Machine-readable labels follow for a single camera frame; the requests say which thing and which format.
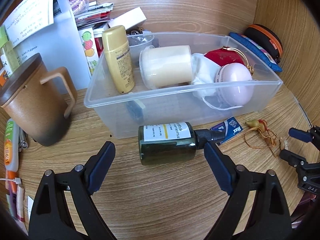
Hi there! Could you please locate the gourd charm with cord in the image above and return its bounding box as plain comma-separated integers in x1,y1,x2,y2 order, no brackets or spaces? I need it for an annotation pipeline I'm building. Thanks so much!
244,119,287,159

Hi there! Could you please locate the pink round box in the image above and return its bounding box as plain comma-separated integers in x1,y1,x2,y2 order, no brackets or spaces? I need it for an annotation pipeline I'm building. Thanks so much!
215,63,253,107

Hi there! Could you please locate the red drawstring pouch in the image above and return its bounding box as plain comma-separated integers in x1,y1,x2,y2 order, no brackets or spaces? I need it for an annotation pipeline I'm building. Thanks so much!
204,46,254,75

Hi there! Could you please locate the dark green pump bottle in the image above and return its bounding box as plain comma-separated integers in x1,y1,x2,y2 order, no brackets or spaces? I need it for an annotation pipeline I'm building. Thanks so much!
138,122,226,165

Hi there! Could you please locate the cream candle jar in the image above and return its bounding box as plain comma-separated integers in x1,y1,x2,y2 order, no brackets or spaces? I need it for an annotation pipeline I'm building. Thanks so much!
139,45,194,89

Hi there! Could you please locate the small green patterned eraser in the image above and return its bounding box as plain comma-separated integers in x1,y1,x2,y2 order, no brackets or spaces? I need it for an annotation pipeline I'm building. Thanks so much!
125,100,145,124

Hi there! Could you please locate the blue Max staples box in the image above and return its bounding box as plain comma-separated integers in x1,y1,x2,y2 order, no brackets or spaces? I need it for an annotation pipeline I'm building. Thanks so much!
210,117,243,145

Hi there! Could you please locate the blue colourful pouch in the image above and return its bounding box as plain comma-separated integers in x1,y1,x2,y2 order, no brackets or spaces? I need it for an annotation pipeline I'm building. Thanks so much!
229,32,283,72

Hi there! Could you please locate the orange white tube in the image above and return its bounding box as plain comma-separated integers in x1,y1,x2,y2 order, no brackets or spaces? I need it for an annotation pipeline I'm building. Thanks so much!
4,118,20,172

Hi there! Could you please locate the black orange zip case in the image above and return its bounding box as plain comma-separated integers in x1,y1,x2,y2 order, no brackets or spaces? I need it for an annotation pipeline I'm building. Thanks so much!
244,24,283,63

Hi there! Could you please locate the white cloth pouch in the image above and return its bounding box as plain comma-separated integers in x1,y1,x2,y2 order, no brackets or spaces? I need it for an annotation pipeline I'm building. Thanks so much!
190,53,242,111

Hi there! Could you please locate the brown mug with lid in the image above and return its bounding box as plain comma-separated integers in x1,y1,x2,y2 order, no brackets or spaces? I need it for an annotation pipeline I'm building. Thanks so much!
1,53,78,146

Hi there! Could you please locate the clear plastic storage bin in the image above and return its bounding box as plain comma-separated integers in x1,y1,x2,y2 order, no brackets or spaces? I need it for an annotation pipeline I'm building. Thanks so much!
84,32,282,139

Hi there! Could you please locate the white file holder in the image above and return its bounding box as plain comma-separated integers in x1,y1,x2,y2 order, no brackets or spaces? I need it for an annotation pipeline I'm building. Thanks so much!
13,0,91,90

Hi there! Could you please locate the sticker sheet with characters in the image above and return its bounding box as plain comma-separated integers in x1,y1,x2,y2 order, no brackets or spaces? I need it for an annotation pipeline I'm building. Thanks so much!
78,28,99,76

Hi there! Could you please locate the gold lotion bottle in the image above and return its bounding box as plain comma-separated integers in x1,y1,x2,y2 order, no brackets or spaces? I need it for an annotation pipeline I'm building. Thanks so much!
102,25,135,94

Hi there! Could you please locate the glass bowl of trinkets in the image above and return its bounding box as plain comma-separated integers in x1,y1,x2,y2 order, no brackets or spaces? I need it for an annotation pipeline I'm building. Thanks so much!
127,27,155,67

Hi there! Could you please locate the white paper sheet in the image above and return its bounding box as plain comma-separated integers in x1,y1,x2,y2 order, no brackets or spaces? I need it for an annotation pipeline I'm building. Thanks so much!
3,0,54,47

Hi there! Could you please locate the white rectangular box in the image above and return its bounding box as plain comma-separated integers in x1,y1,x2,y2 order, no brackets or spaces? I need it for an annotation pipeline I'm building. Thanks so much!
108,7,146,30

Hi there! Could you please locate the stack of booklets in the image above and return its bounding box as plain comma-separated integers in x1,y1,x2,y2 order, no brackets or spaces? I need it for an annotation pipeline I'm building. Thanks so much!
74,3,114,29

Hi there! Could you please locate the pink item in bag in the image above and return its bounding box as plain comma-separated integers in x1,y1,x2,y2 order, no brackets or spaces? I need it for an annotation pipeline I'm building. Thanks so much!
69,0,89,15

